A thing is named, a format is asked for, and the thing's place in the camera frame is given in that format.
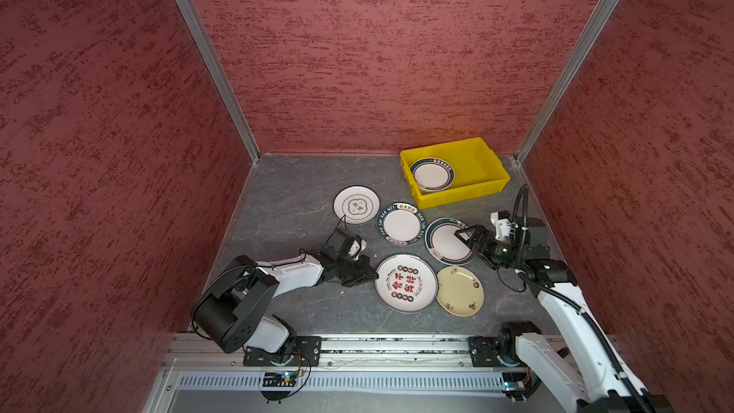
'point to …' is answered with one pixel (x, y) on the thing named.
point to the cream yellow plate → (460, 291)
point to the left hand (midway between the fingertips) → (377, 282)
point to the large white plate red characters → (406, 282)
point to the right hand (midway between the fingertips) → (459, 246)
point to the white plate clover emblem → (356, 205)
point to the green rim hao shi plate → (400, 224)
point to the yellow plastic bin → (478, 171)
